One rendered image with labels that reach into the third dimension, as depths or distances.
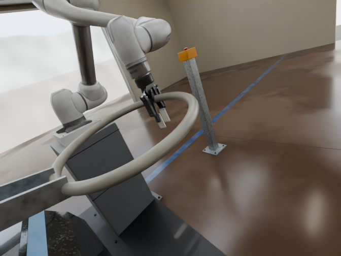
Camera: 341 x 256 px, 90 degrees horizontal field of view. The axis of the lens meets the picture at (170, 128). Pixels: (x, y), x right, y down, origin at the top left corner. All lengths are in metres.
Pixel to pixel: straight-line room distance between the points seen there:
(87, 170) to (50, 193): 0.84
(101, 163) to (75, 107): 0.42
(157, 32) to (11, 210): 0.68
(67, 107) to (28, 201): 0.94
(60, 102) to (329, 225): 1.74
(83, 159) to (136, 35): 0.86
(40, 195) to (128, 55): 0.49
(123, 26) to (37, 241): 0.66
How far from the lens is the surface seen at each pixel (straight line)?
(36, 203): 0.45
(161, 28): 0.79
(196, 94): 1.70
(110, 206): 1.44
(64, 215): 0.71
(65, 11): 0.98
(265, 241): 1.27
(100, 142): 1.27
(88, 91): 1.36
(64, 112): 1.33
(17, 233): 0.64
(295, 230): 1.32
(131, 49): 0.67
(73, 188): 0.42
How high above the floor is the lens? 1.09
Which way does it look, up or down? 22 degrees down
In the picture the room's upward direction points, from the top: 21 degrees counter-clockwise
